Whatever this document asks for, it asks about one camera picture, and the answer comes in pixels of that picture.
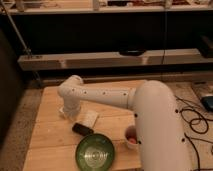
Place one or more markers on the teal box on floor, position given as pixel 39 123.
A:
pixel 207 102

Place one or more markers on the green glass bowl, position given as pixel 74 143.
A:
pixel 95 152

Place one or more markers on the black bowl on shelf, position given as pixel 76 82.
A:
pixel 132 52

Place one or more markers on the white cup with red item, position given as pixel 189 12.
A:
pixel 130 137

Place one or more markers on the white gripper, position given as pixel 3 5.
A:
pixel 69 111

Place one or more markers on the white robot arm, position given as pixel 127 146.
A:
pixel 159 128

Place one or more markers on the metal tripod leg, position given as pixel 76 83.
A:
pixel 26 49

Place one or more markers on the white wooden shelf unit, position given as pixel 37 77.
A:
pixel 84 37

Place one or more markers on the black eraser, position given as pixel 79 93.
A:
pixel 81 129

